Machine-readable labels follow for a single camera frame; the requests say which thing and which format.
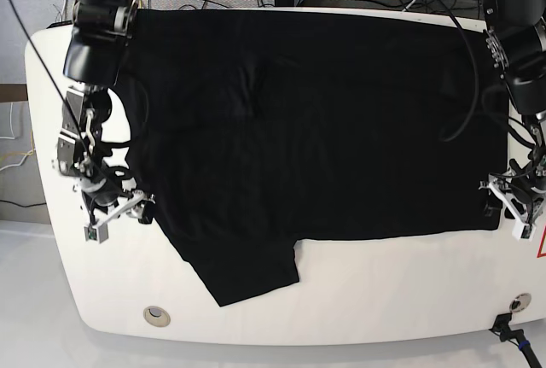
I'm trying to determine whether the metal table grommet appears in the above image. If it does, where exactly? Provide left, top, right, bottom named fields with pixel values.
left=143, top=307, right=171, bottom=328
left=509, top=293, right=531, bottom=313

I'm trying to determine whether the black T-shirt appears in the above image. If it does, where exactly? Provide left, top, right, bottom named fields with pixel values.
left=115, top=10, right=508, bottom=307

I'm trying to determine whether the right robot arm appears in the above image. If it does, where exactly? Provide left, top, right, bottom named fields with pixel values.
left=56, top=0, right=154, bottom=233

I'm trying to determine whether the right metal table grommet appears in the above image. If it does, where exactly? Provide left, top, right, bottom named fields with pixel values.
left=509, top=293, right=531, bottom=313

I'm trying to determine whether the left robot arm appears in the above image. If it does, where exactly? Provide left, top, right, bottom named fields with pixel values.
left=484, top=0, right=545, bottom=240

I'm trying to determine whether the left metal table grommet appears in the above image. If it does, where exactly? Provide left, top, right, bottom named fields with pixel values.
left=143, top=307, right=171, bottom=328

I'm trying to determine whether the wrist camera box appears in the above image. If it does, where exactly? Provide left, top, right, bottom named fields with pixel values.
left=84, top=224, right=109, bottom=243
left=512, top=222, right=536, bottom=241

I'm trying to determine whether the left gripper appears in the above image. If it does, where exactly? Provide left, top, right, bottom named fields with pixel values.
left=479, top=158, right=545, bottom=227

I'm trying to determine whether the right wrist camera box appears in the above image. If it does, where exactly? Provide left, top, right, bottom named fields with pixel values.
left=84, top=224, right=109, bottom=243

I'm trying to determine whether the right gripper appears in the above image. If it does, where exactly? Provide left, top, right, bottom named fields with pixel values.
left=75, top=173, right=155, bottom=225

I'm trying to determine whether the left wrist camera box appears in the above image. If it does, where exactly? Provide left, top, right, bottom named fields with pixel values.
left=512, top=222, right=536, bottom=241

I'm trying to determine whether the black cable with clamp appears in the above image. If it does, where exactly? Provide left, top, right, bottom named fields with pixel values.
left=489, top=313, right=546, bottom=368

